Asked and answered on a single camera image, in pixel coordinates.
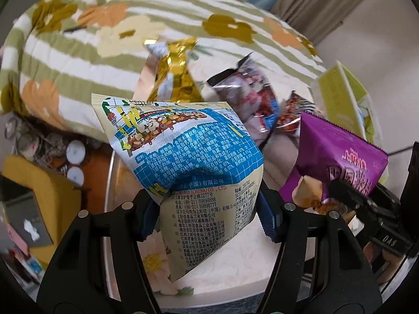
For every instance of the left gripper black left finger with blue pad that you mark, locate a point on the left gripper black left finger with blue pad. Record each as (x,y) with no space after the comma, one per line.
(75,280)

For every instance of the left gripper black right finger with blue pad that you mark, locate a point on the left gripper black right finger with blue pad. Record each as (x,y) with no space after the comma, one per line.
(342,280)

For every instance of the purple snack bag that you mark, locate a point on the purple snack bag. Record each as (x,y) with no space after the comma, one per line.
(328,152)

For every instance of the cream blue snack bag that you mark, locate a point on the cream blue snack bag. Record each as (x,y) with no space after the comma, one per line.
(196,161)

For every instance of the grey cartoon snack bag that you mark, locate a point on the grey cartoon snack bag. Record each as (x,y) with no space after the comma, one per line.
(248,91)

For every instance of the gold foil snack bag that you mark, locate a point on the gold foil snack bag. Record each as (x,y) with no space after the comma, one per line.
(173,80)

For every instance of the red black striped snack bag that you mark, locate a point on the red black striped snack bag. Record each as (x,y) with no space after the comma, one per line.
(289,121)

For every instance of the person's right hand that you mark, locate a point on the person's right hand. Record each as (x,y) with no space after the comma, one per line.
(384,264)

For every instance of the white floral tray table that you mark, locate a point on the white floral tray table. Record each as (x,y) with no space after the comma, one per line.
(240,269)

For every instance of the yellow box on floor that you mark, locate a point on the yellow box on floor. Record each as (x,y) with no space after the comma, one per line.
(58,199)

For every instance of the white round lid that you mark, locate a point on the white round lid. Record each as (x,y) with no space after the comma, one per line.
(76,175)
(75,152)

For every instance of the green cardboard box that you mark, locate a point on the green cardboard box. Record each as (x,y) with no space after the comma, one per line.
(345,103)

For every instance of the right beige curtain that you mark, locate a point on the right beige curtain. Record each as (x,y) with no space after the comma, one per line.
(315,19)

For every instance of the green floral striped blanket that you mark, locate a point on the green floral striped blanket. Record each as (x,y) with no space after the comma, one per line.
(59,53)

